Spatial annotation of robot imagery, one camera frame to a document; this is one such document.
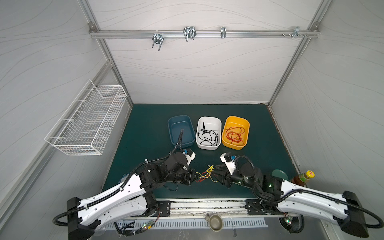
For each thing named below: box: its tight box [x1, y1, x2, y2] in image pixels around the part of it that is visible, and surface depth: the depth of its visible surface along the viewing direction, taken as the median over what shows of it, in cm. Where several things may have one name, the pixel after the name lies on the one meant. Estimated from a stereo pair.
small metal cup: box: [205, 213, 224, 233], surface depth 70 cm
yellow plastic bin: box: [221, 116, 250, 150], surface depth 104 cm
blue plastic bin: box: [168, 115, 196, 148], surface depth 106 cm
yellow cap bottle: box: [290, 170, 316, 187], surface depth 71 cm
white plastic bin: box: [195, 116, 222, 151], surface depth 103 cm
